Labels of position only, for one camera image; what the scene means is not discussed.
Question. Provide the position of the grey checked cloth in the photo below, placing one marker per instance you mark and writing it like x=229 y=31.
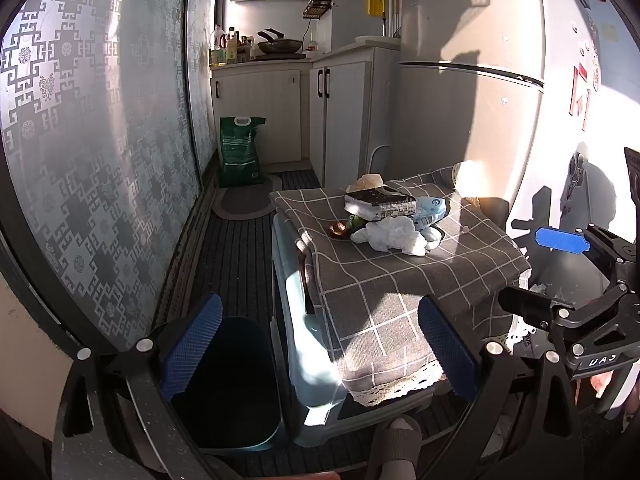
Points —
x=400 y=285

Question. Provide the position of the white refrigerator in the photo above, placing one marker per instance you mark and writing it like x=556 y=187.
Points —
x=465 y=120

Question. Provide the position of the dark striped floor rug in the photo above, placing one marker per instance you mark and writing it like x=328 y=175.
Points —
x=235 y=260

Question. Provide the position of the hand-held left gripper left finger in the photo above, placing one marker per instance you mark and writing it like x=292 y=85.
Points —
x=192 y=347

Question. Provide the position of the white low kitchen cabinet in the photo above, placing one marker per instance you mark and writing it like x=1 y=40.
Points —
x=260 y=105

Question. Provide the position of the light blue plastic stool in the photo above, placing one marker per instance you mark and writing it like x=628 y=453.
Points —
x=305 y=360

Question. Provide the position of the blue and white plastic wrapper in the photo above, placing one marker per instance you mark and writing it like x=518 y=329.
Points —
x=431 y=209

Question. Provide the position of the row of condiment bottles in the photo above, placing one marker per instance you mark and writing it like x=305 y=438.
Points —
x=230 y=50

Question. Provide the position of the red wall decoration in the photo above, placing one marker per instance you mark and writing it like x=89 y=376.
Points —
x=580 y=95

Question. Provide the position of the black and white packet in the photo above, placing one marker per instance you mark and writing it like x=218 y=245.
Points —
x=380 y=202

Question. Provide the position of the white crumpled tissue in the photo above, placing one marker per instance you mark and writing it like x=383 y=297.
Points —
x=392 y=236

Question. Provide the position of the person's foot in grey slipper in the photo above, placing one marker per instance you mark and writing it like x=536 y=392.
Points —
x=395 y=442

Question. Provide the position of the patterned frosted glass door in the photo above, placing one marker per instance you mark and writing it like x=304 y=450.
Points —
x=100 y=150

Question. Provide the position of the grey oval floor mat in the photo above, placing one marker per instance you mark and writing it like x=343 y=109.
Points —
x=245 y=203

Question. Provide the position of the white plastic chair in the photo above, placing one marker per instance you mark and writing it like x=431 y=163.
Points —
x=380 y=157

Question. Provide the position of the white plastic container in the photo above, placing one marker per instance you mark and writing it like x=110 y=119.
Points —
x=433 y=237

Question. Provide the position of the white tall kitchen cabinet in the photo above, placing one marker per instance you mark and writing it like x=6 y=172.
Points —
x=350 y=110

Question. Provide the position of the beige crumpled paper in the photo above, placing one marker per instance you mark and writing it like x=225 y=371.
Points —
x=369 y=182

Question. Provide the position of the wall spice rack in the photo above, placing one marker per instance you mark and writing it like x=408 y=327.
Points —
x=317 y=6

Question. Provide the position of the dark teal waste bin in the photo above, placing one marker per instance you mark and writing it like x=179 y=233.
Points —
x=235 y=385

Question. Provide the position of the green fruit rind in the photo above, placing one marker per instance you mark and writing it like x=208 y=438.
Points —
x=357 y=222

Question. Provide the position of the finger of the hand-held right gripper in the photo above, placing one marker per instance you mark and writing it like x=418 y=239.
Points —
x=525 y=302
x=560 y=239

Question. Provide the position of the green sack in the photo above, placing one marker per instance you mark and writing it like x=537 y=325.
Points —
x=241 y=152

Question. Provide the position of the black wok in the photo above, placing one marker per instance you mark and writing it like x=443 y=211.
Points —
x=280 y=46

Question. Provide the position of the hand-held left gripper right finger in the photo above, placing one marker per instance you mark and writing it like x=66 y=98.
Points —
x=447 y=352

